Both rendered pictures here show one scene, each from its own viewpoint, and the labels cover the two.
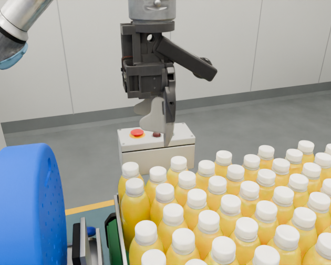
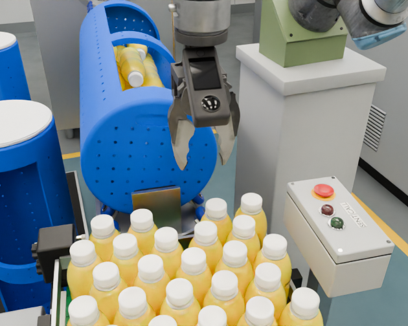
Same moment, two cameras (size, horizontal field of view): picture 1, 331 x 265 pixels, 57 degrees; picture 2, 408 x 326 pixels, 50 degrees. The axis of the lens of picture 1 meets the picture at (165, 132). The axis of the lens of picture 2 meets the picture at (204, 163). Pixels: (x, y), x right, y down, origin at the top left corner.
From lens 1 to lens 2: 0.78 m
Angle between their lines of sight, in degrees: 76
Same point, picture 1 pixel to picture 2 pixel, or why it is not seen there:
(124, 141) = (299, 184)
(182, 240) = (119, 239)
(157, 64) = (178, 74)
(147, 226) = (142, 216)
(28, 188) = (111, 108)
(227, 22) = not seen: outside the picture
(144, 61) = not seen: hidden behind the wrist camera
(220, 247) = (102, 267)
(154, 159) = (302, 231)
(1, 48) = (356, 23)
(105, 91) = not seen: outside the picture
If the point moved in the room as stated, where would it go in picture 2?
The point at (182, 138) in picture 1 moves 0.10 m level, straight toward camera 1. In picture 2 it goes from (328, 239) to (265, 237)
